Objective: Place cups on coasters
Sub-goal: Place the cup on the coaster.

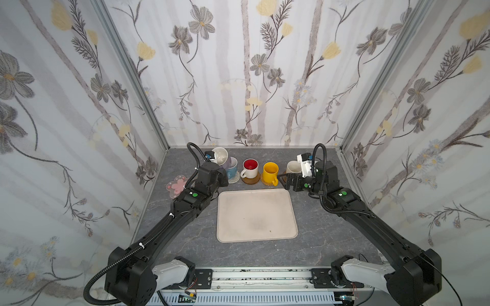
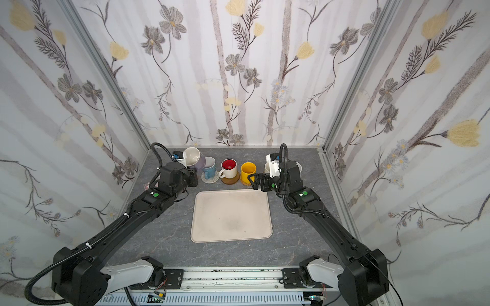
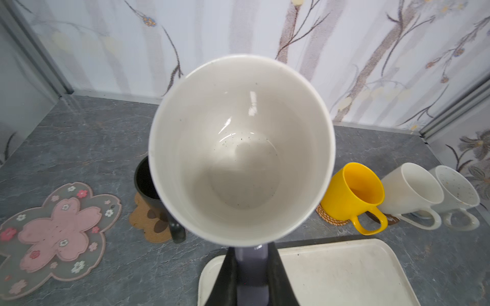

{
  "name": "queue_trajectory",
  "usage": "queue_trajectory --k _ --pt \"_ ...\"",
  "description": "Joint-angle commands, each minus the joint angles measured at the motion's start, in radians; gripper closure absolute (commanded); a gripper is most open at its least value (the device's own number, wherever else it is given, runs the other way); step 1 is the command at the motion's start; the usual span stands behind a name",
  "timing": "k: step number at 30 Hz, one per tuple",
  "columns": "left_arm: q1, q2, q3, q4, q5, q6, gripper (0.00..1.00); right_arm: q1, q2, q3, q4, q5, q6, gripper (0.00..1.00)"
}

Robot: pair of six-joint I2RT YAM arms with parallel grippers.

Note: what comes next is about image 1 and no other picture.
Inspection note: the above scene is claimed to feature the white grey round coaster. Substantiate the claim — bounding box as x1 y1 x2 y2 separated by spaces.
228 172 241 184

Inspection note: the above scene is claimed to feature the light blue mug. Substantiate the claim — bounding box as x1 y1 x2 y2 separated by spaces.
227 157 238 179

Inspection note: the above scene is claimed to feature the white grey small mug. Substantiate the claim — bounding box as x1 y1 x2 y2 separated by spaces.
211 147 231 169

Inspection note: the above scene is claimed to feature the yellow mug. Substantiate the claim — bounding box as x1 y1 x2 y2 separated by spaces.
262 162 279 182

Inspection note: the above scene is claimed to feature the woven rattan round coaster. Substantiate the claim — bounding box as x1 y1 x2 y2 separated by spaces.
260 177 279 186

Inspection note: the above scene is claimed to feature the brown round wooden coaster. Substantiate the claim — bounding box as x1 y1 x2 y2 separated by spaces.
241 173 260 185

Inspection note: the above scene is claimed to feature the red inside white mug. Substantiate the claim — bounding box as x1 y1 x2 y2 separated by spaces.
241 159 259 179

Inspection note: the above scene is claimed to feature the pink flower shaped coaster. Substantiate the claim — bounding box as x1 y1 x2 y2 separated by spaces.
166 175 188 199

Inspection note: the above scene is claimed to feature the glossy dark brown round coaster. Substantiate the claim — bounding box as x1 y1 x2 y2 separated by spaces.
278 173 288 187

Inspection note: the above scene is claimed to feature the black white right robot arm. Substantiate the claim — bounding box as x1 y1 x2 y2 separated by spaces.
278 161 442 305

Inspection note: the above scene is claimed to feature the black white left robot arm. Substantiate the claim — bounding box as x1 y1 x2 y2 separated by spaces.
104 162 228 305

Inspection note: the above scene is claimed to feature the beige plastic tray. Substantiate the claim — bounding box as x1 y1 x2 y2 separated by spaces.
216 189 299 243

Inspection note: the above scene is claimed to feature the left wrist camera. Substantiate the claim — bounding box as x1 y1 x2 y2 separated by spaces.
204 150 216 162

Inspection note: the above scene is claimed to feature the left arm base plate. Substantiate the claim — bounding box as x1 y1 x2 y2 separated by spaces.
184 269 213 290

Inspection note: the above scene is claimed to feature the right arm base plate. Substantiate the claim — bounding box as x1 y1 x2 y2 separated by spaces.
310 268 364 289

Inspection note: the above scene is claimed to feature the aluminium mounting rail frame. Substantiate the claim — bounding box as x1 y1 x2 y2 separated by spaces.
100 265 426 306

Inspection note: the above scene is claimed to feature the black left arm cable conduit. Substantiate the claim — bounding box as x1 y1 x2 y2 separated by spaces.
82 213 177 306

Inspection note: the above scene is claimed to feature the aluminium corner post left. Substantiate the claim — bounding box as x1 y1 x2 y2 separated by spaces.
91 0 170 152

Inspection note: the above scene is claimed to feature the aluminium corner post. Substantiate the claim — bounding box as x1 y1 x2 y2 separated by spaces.
339 1 433 152
91 0 170 152

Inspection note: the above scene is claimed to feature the aluminium corner post right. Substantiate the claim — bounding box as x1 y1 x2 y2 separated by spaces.
339 1 433 152

